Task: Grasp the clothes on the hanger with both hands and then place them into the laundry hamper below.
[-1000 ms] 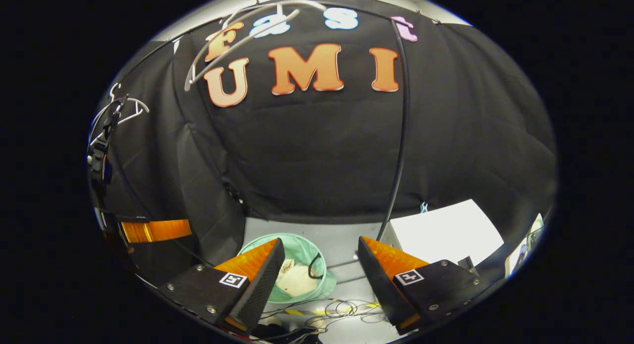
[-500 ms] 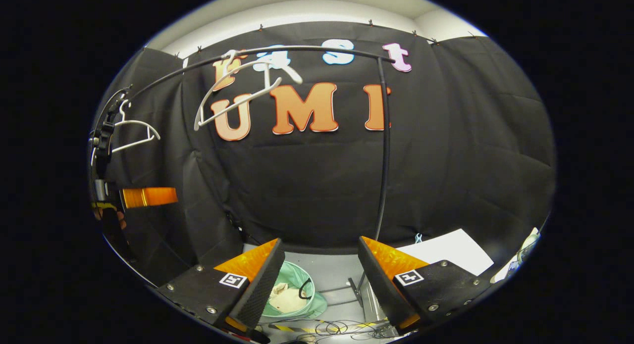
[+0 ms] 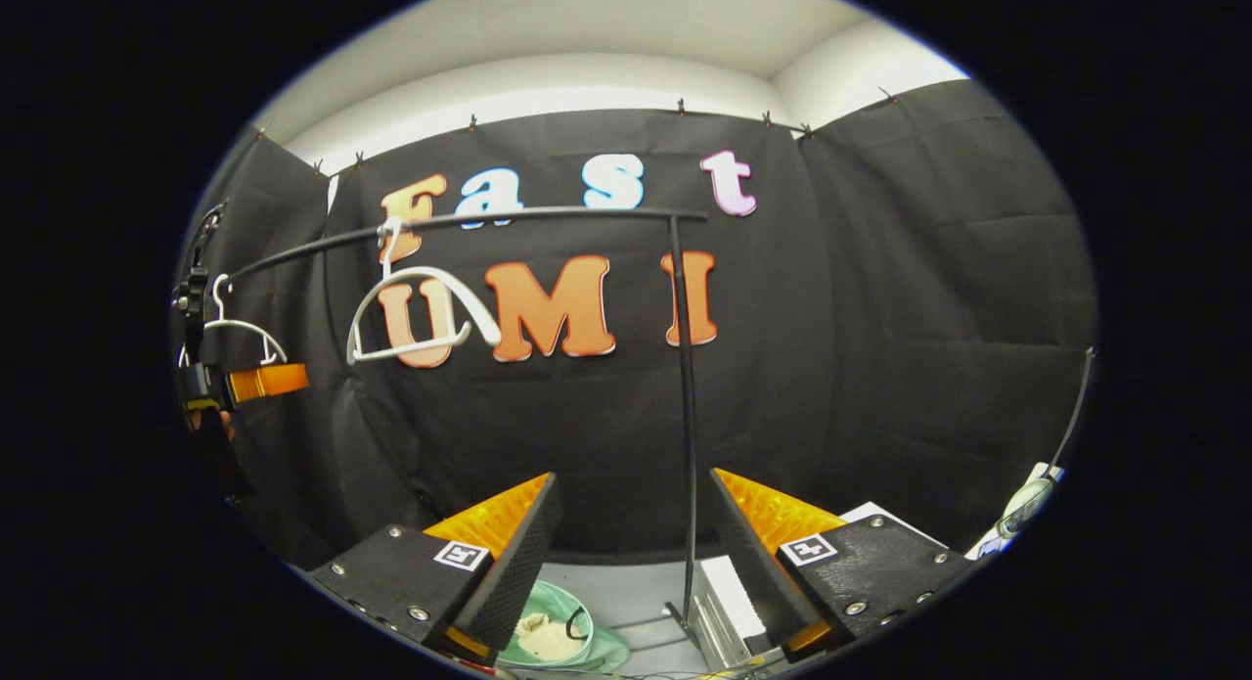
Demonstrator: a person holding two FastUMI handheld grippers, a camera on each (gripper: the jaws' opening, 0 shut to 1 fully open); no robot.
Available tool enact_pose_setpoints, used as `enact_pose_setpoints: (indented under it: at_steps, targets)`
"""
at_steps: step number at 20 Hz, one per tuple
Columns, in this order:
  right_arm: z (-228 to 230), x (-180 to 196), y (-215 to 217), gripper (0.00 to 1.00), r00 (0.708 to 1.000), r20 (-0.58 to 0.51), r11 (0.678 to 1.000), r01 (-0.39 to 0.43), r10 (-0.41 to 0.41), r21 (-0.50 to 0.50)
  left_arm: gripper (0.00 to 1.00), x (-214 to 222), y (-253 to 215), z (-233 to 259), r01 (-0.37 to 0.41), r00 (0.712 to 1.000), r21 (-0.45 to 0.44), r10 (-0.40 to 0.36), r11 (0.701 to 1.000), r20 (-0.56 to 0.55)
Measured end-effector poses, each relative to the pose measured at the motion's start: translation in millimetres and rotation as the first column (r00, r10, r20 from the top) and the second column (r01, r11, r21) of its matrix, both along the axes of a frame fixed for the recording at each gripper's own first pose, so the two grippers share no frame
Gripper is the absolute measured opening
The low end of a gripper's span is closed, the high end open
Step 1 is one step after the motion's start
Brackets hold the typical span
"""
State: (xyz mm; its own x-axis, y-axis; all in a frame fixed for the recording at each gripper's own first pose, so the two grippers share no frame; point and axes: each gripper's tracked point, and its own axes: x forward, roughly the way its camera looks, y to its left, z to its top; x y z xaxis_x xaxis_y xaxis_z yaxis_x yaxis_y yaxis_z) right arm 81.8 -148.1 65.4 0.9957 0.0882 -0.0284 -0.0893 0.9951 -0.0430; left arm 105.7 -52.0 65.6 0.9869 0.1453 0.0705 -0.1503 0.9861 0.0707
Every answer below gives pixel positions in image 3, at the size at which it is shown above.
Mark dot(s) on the row of small black clips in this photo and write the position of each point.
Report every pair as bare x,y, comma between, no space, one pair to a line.
472,122

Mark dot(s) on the white metal box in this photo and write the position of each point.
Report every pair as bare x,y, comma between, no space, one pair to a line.
724,602

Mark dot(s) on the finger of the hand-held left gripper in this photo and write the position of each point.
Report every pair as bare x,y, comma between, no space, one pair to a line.
274,380

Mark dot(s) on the black metal clothes rack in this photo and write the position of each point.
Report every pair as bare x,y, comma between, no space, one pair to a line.
685,416

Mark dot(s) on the white plastic clothes hanger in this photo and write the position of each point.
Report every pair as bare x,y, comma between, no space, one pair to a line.
245,325
430,272

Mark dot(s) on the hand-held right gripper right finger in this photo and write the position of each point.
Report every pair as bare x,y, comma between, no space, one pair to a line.
758,558

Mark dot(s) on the round magnifier lamp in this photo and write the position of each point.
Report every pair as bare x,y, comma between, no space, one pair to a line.
1025,504

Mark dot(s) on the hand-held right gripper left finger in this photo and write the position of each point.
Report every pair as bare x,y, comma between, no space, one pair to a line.
528,548

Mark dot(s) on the white side table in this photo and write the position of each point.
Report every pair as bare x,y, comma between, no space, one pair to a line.
981,548

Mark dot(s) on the green laundry hamper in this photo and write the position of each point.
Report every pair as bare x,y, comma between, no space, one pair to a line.
606,651

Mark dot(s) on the cream button jacket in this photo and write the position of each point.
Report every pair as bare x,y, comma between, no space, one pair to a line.
548,641

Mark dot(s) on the black backdrop cloth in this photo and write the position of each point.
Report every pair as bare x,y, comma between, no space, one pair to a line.
929,298

